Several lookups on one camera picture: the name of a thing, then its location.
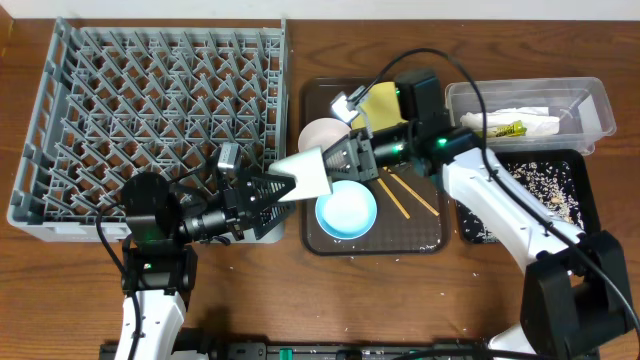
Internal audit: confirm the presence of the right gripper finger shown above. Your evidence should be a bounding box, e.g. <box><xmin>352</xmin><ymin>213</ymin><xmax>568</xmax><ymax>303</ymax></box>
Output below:
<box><xmin>323</xmin><ymin>138</ymin><xmax>370</xmax><ymax>168</ymax></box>
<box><xmin>325</xmin><ymin>163</ymin><xmax>378</xmax><ymax>182</ymax></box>

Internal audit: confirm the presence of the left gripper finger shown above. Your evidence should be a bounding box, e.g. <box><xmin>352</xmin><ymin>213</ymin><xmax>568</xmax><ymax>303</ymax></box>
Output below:
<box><xmin>249</xmin><ymin>202</ymin><xmax>296</xmax><ymax>239</ymax></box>
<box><xmin>237</xmin><ymin>172</ymin><xmax>296</xmax><ymax>208</ymax></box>

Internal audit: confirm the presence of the white cup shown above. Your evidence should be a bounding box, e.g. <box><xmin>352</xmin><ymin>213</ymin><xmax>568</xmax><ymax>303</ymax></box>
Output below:
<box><xmin>268</xmin><ymin>146</ymin><xmax>332</xmax><ymax>202</ymax></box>

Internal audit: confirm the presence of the light blue bowl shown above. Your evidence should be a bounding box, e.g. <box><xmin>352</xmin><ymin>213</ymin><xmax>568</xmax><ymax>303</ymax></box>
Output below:
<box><xmin>315</xmin><ymin>180</ymin><xmax>378</xmax><ymax>240</ymax></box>

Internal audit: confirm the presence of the green snack wrapper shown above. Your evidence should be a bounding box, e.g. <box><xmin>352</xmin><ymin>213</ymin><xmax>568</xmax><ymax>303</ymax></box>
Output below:
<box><xmin>475</xmin><ymin>121</ymin><xmax>527</xmax><ymax>138</ymax></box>

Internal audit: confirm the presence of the white napkin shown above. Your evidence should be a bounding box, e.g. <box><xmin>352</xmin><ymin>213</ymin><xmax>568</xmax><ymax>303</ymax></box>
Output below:
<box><xmin>486</xmin><ymin>107</ymin><xmax>560</xmax><ymax>137</ymax></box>

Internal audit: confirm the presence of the rice food waste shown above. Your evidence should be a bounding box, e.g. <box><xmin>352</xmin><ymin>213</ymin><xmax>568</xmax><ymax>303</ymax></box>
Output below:
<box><xmin>456</xmin><ymin>161</ymin><xmax>585</xmax><ymax>244</ymax></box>

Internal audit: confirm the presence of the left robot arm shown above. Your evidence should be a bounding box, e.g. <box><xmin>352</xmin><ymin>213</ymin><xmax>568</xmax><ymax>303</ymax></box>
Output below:
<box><xmin>114</xmin><ymin>172</ymin><xmax>295</xmax><ymax>359</ymax></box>

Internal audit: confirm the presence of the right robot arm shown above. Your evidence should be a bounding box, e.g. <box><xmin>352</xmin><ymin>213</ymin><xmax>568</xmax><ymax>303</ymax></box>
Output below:
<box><xmin>323</xmin><ymin>69</ymin><xmax>639</xmax><ymax>359</ymax></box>

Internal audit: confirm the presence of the grey dishwasher rack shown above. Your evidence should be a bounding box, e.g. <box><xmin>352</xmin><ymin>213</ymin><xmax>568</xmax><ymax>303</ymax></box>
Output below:
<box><xmin>7</xmin><ymin>19</ymin><xmax>290</xmax><ymax>242</ymax></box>

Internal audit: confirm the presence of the black waste tray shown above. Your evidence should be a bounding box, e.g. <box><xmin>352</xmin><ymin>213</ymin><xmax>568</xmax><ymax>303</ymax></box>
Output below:
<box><xmin>454</xmin><ymin>148</ymin><xmax>602</xmax><ymax>245</ymax></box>

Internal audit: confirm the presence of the upper wooden chopstick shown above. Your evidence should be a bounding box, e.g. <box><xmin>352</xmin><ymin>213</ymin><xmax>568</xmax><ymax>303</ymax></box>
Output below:
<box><xmin>389</xmin><ymin>172</ymin><xmax>440</xmax><ymax>217</ymax></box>

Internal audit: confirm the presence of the wooden chopstick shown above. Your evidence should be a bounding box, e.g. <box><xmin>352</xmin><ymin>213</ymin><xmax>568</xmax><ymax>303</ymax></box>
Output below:
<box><xmin>376</xmin><ymin>178</ymin><xmax>411</xmax><ymax>220</ymax></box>
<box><xmin>389</xmin><ymin>172</ymin><xmax>440</xmax><ymax>217</ymax></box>

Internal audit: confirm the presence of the lower wooden chopstick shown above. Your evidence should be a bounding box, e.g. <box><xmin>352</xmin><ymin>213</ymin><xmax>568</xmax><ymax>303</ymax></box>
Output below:
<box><xmin>376</xmin><ymin>178</ymin><xmax>411</xmax><ymax>220</ymax></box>

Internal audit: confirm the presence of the pink white bowl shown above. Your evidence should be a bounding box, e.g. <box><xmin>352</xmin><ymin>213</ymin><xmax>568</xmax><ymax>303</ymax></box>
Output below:
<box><xmin>298</xmin><ymin>118</ymin><xmax>351</xmax><ymax>152</ymax></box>

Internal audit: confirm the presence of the yellow plate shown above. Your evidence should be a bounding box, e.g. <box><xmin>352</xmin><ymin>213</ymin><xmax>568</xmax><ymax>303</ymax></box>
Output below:
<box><xmin>362</xmin><ymin>82</ymin><xmax>406</xmax><ymax>132</ymax></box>

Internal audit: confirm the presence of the dark brown serving tray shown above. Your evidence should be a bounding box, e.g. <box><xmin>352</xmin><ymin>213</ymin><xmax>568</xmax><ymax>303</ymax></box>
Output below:
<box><xmin>298</xmin><ymin>75</ymin><xmax>452</xmax><ymax>257</ymax></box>

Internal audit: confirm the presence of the clear plastic bin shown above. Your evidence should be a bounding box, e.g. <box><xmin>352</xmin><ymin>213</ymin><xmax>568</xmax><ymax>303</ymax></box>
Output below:
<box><xmin>477</xmin><ymin>77</ymin><xmax>617</xmax><ymax>155</ymax></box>

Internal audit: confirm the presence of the right black cable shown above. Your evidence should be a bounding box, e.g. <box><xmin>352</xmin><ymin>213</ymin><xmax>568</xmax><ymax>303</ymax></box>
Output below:
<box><xmin>362</xmin><ymin>47</ymin><xmax>640</xmax><ymax>360</ymax></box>

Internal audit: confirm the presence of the black cable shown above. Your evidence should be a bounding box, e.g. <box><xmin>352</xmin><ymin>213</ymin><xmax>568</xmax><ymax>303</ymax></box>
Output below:
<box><xmin>362</xmin><ymin>47</ymin><xmax>640</xmax><ymax>360</ymax></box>
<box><xmin>94</xmin><ymin>199</ymin><xmax>146</xmax><ymax>360</ymax></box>

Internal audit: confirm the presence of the left black cable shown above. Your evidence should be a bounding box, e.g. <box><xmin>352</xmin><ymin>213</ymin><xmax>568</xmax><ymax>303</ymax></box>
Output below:
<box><xmin>94</xmin><ymin>199</ymin><xmax>146</xmax><ymax>360</ymax></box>

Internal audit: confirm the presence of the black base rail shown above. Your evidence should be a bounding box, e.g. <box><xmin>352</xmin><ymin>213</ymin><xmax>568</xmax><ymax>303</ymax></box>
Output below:
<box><xmin>98</xmin><ymin>340</ymin><xmax>496</xmax><ymax>360</ymax></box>

